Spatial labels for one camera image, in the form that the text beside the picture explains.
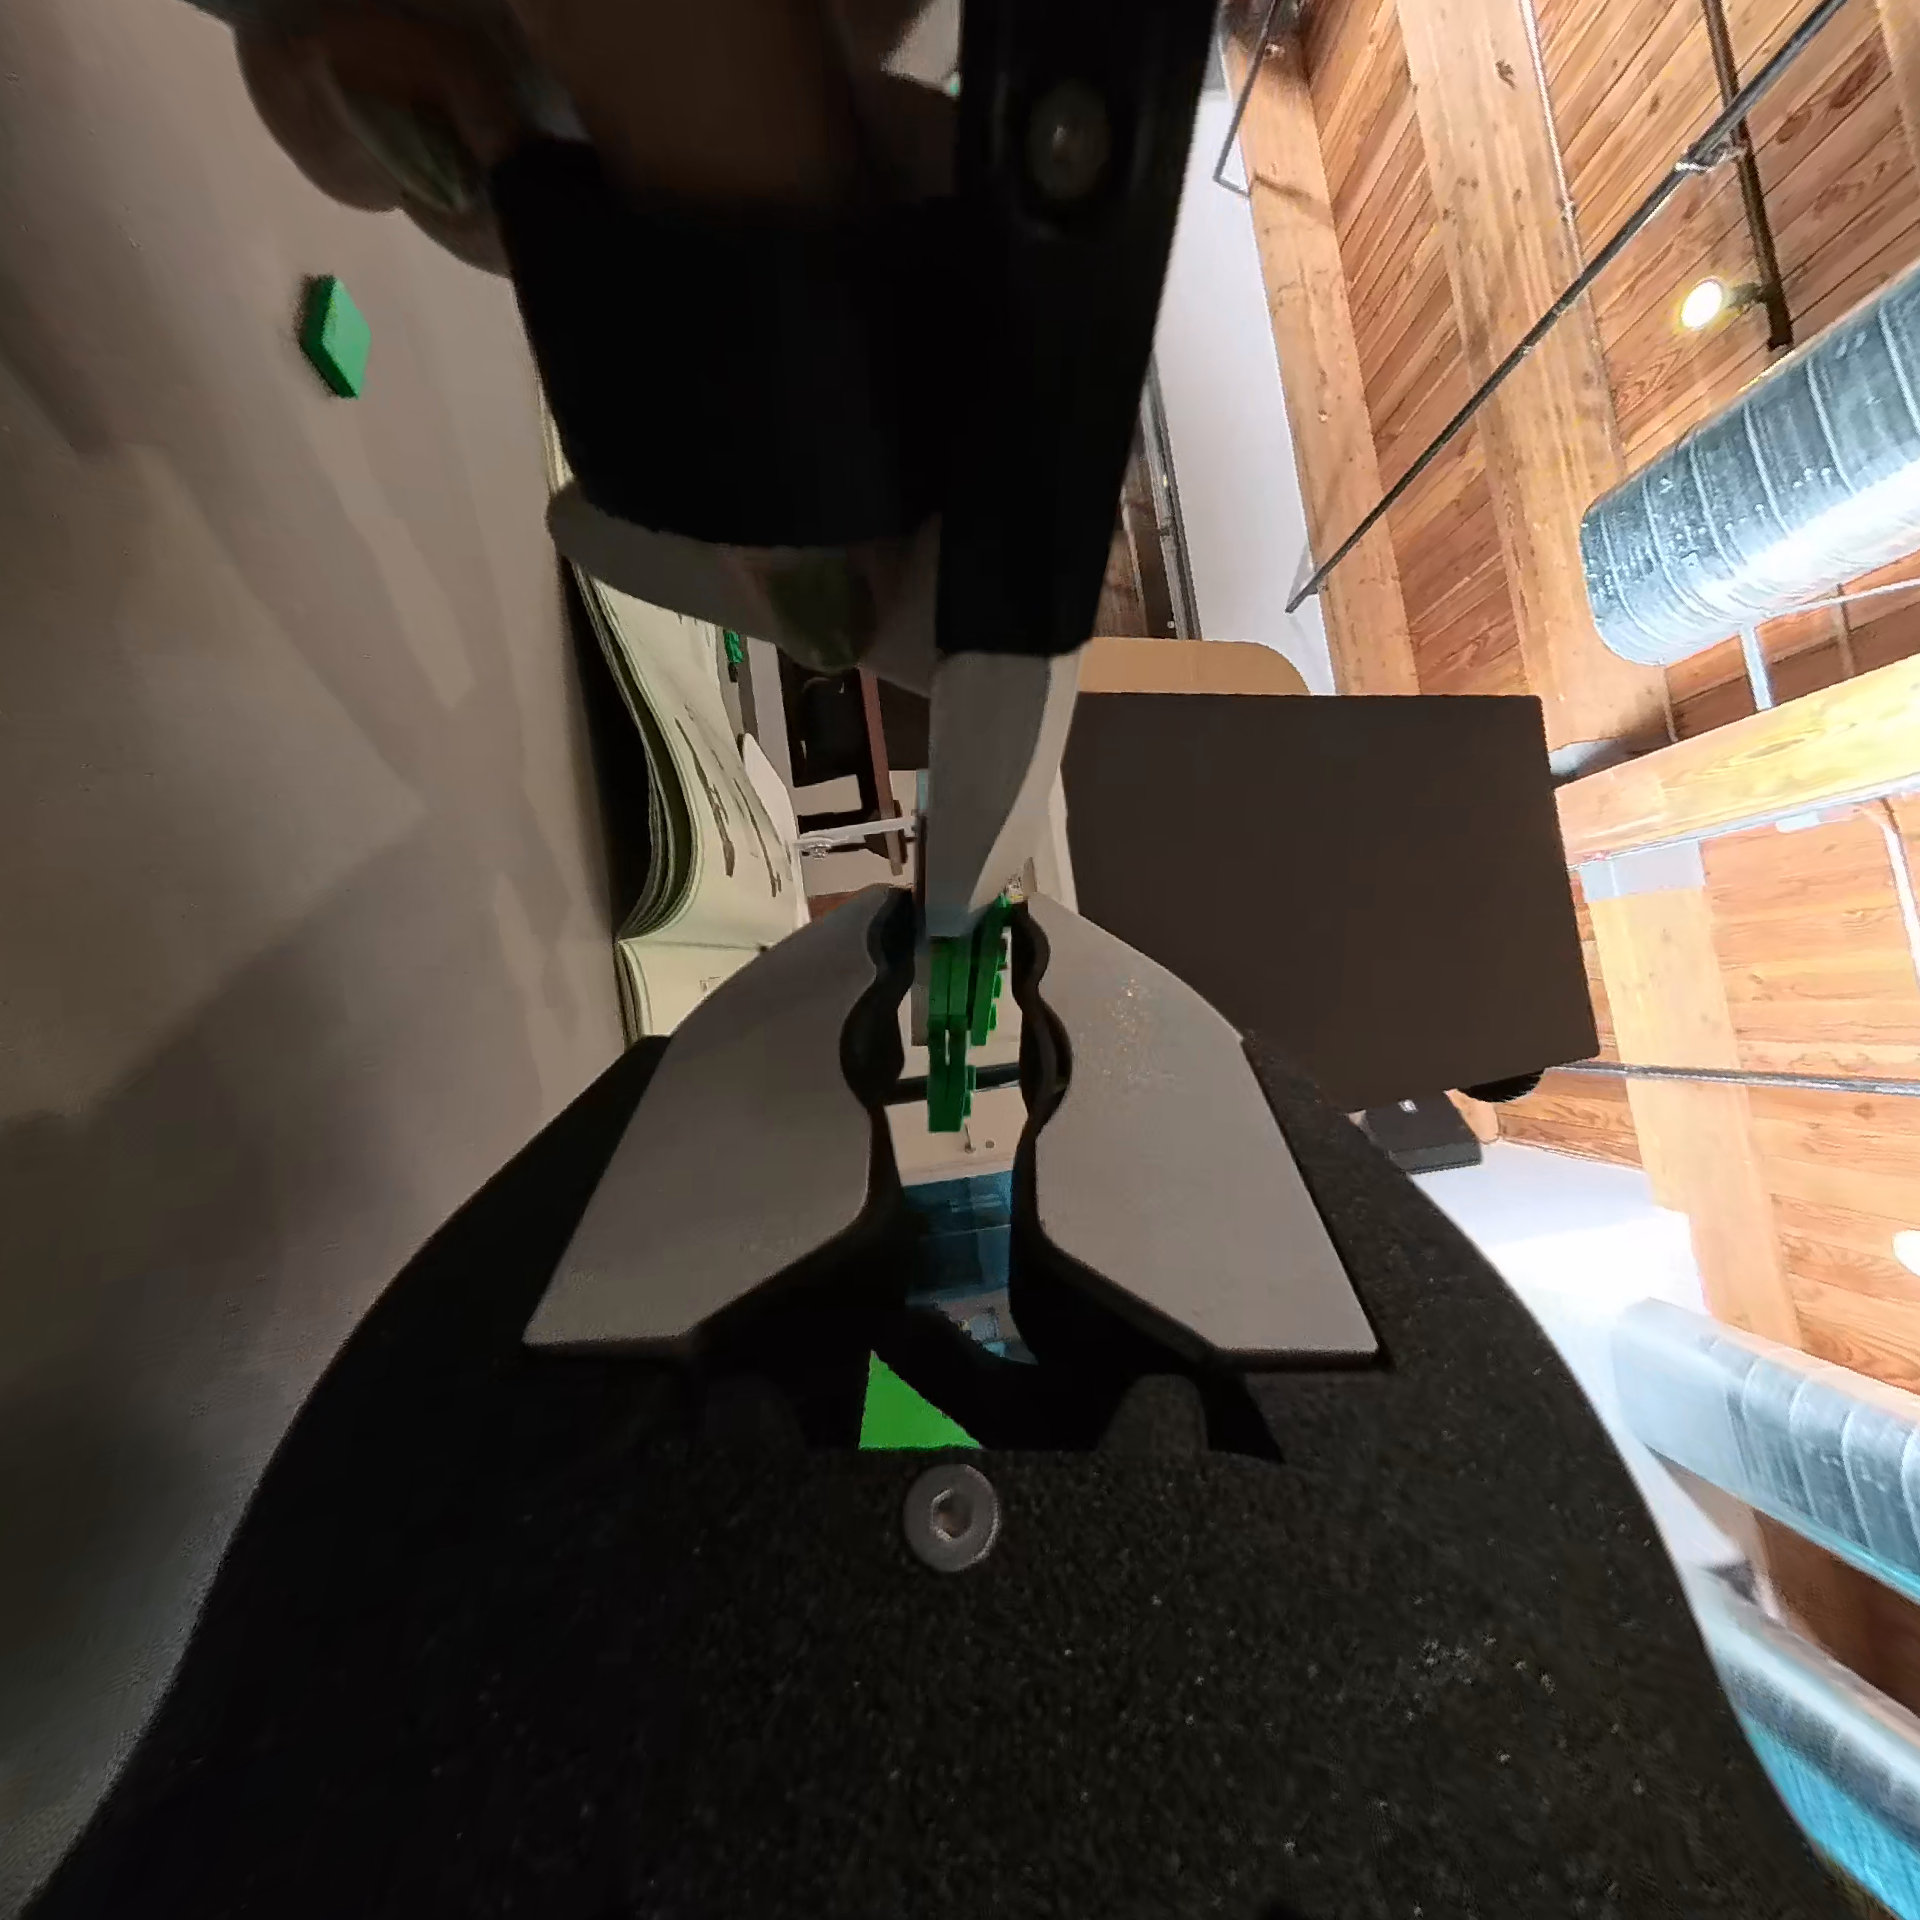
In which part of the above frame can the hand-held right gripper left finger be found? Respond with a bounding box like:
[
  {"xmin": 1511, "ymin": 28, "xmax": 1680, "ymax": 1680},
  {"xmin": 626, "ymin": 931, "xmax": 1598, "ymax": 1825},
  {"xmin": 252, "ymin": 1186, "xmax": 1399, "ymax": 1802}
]
[{"xmin": 525, "ymin": 886, "xmax": 916, "ymax": 1375}]

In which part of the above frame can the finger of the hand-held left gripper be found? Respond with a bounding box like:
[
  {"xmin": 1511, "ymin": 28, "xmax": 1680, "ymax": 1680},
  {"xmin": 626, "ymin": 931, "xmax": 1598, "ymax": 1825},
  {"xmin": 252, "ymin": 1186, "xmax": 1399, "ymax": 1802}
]
[{"xmin": 914, "ymin": 647, "xmax": 1082, "ymax": 942}]

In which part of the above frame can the black panel wooden frame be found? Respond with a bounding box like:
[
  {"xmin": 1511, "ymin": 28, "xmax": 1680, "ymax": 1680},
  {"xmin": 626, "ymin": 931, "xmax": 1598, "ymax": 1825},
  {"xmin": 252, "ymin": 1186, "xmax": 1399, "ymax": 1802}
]
[{"xmin": 1062, "ymin": 638, "xmax": 1604, "ymax": 1116}]

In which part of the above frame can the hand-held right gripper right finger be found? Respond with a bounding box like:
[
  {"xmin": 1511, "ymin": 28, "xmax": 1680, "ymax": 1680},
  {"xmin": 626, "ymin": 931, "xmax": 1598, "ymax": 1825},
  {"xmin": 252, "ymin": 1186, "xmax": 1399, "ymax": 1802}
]
[{"xmin": 1007, "ymin": 897, "xmax": 1383, "ymax": 1376}]

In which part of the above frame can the open instruction booklet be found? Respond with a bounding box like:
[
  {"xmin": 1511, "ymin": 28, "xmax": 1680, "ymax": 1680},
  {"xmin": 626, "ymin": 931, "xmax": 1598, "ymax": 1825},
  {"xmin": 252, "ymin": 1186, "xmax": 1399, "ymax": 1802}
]
[{"xmin": 543, "ymin": 434, "xmax": 819, "ymax": 1040}]

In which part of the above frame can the green flat object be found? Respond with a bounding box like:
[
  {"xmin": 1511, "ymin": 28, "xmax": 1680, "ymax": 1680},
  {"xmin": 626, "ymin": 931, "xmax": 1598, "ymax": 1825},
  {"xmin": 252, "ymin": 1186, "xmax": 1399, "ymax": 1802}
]
[{"xmin": 855, "ymin": 1346, "xmax": 987, "ymax": 1452}]

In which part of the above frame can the green square tile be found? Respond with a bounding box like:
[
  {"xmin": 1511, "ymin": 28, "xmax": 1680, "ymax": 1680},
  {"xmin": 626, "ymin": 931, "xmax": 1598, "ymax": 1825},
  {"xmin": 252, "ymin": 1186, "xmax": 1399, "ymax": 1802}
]
[{"xmin": 296, "ymin": 272, "xmax": 374, "ymax": 401}]

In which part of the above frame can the silver ventilation duct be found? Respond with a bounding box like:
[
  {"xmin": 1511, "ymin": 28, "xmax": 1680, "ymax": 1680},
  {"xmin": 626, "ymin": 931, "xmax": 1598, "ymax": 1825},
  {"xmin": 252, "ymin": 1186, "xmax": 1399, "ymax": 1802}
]
[
  {"xmin": 1579, "ymin": 267, "xmax": 1920, "ymax": 673},
  {"xmin": 1610, "ymin": 1297, "xmax": 1920, "ymax": 1609}
]

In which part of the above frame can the green grey brick assembly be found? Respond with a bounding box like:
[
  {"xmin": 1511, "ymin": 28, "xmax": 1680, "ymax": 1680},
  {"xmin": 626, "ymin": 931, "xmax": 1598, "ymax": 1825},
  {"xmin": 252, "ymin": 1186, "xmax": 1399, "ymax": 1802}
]
[{"xmin": 903, "ymin": 890, "xmax": 1024, "ymax": 1137}]

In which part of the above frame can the person's left hand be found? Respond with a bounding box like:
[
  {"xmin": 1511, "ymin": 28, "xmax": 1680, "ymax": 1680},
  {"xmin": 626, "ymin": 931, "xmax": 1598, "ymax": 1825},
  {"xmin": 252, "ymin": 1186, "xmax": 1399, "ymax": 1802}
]
[{"xmin": 240, "ymin": 0, "xmax": 964, "ymax": 671}]

